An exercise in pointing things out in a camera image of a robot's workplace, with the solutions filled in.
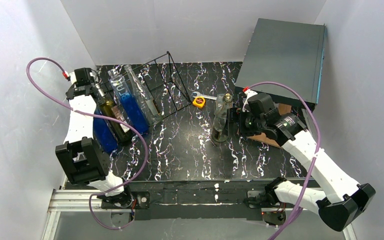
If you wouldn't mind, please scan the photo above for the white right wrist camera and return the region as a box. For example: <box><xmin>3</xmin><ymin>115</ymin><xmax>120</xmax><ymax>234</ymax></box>
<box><xmin>242</xmin><ymin>87</ymin><xmax>258</xmax><ymax>112</ymax></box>

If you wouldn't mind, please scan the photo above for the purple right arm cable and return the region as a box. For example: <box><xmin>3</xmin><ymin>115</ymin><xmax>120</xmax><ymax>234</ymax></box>
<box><xmin>244</xmin><ymin>81</ymin><xmax>321</xmax><ymax>240</ymax></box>

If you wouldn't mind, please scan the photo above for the blue square glass bottle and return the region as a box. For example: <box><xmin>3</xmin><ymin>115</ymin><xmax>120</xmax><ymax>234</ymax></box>
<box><xmin>108</xmin><ymin>69</ymin><xmax>149</xmax><ymax>135</ymax></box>

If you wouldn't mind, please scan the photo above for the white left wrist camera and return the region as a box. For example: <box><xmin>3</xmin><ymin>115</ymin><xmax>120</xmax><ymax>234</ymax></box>
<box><xmin>62</xmin><ymin>71</ymin><xmax>77</xmax><ymax>84</ymax></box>

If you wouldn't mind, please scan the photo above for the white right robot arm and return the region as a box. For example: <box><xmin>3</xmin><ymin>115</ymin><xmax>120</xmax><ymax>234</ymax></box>
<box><xmin>227</xmin><ymin>89</ymin><xmax>376</xmax><ymax>232</ymax></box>

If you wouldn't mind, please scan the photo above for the yellow tape measure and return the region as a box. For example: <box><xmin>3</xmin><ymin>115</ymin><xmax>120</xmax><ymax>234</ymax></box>
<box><xmin>192</xmin><ymin>96</ymin><xmax>206</xmax><ymax>109</ymax></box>

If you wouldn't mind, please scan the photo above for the steel combination wrench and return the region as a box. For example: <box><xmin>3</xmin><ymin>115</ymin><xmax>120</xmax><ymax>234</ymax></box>
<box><xmin>191</xmin><ymin>91</ymin><xmax>217</xmax><ymax>100</ymax></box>

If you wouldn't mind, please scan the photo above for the black wire wine rack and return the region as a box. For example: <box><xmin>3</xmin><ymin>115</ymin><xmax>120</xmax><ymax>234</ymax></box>
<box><xmin>97</xmin><ymin>51</ymin><xmax>192</xmax><ymax>135</ymax></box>

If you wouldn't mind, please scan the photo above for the clear bottle with gold rim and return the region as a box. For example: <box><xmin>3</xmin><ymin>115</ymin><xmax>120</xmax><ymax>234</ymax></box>
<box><xmin>211</xmin><ymin>93</ymin><xmax>233</xmax><ymax>143</ymax></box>

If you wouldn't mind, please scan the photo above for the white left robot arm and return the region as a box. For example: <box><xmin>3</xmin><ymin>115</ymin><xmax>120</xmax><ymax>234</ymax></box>
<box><xmin>55</xmin><ymin>67</ymin><xmax>127</xmax><ymax>199</ymax></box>

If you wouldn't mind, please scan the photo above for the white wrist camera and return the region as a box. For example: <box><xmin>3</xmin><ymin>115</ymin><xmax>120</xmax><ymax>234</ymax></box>
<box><xmin>62</xmin><ymin>71</ymin><xmax>77</xmax><ymax>84</ymax></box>
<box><xmin>242</xmin><ymin>87</ymin><xmax>258</xmax><ymax>112</ymax></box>

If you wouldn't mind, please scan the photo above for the grey metal box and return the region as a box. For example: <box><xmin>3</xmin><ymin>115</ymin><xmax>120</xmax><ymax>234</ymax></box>
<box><xmin>234</xmin><ymin>18</ymin><xmax>327</xmax><ymax>111</ymax></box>

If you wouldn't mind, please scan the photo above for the aluminium frame rail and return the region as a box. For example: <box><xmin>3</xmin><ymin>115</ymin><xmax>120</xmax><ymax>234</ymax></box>
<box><xmin>41</xmin><ymin>175</ymin><xmax>107</xmax><ymax>240</ymax></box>

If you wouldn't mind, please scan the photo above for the blue bottle with silver cap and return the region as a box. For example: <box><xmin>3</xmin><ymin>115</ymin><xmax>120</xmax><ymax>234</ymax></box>
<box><xmin>93</xmin><ymin>117</ymin><xmax>118</xmax><ymax>155</ymax></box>

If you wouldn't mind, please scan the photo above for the clear glass bottle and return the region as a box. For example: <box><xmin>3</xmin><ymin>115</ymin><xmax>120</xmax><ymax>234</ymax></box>
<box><xmin>124</xmin><ymin>64</ymin><xmax>163</xmax><ymax>126</ymax></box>

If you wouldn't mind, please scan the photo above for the dark green wine bottle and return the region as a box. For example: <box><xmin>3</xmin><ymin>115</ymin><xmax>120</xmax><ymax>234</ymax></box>
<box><xmin>94</xmin><ymin>83</ymin><xmax>133</xmax><ymax>146</ymax></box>

